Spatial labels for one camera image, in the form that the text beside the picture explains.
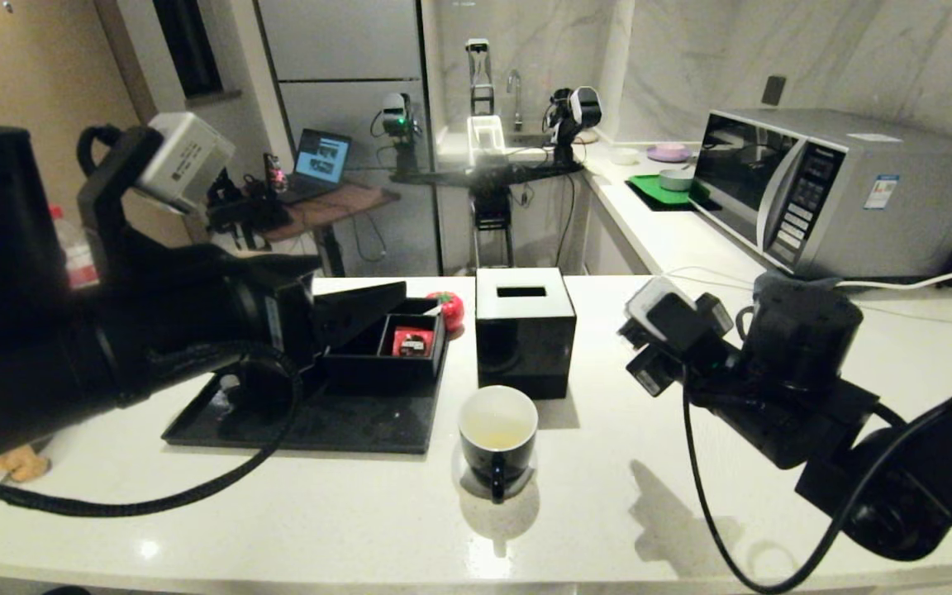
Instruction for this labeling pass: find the green tray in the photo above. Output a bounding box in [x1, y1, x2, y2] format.
[625, 174, 712, 212]

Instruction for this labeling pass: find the chrome faucet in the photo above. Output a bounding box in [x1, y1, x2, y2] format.
[506, 70, 525, 131]

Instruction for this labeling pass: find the thick white power cable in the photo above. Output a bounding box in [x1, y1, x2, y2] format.
[835, 261, 952, 290]

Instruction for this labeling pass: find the red tea packet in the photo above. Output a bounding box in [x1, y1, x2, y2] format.
[393, 328, 436, 358]

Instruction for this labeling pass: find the thin white cord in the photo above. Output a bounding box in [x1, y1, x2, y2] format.
[663, 264, 762, 285]

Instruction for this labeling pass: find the wooden desk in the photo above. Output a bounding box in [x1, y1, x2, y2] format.
[261, 182, 401, 278]

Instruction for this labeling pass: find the tan wooden door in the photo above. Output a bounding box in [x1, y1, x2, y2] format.
[0, 0, 155, 249]

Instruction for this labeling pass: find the silver microwave oven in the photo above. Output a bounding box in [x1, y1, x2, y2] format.
[688, 107, 952, 280]

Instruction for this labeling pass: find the black compartment organizer box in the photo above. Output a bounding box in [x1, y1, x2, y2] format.
[315, 296, 447, 393]

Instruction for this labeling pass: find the dark window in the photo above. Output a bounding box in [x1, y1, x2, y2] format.
[152, 0, 225, 100]

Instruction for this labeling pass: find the black mug white inside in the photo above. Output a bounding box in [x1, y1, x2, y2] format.
[458, 385, 540, 502]

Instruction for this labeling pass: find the black serving tray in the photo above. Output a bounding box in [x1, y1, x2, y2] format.
[162, 351, 450, 454]

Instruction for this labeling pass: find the dark grey cloth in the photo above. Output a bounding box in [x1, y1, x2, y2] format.
[753, 269, 842, 292]

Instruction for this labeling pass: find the black tissue box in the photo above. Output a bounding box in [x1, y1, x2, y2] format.
[474, 266, 577, 401]

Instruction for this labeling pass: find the tan cloth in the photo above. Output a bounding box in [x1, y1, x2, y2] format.
[0, 446, 51, 484]

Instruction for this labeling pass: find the red tomato kitchen timer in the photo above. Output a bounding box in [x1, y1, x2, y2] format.
[426, 291, 465, 332]

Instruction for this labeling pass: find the open laptop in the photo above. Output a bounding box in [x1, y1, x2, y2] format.
[286, 128, 354, 204]

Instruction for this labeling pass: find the plastic water bottle red cap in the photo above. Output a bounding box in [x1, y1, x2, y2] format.
[50, 207, 101, 290]

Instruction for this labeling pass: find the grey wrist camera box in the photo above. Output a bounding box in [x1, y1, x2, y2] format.
[625, 277, 721, 348]
[133, 112, 236, 216]

